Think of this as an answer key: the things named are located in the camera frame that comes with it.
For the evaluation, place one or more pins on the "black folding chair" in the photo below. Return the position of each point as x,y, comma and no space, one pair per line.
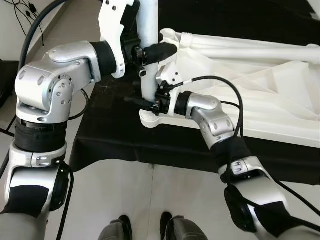
5,82

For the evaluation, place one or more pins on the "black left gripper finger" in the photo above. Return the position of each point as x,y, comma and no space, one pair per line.
161,52

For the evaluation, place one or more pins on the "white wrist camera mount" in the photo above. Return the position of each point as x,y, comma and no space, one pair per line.
112,30
167,74

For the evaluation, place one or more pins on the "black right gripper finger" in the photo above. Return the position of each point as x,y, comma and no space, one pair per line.
140,102

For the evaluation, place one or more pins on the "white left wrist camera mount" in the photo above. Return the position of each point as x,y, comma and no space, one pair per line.
112,30

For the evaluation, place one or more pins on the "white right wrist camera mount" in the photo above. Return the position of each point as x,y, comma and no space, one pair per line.
167,74

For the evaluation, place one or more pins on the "black tablecloth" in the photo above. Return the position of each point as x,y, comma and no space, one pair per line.
125,140

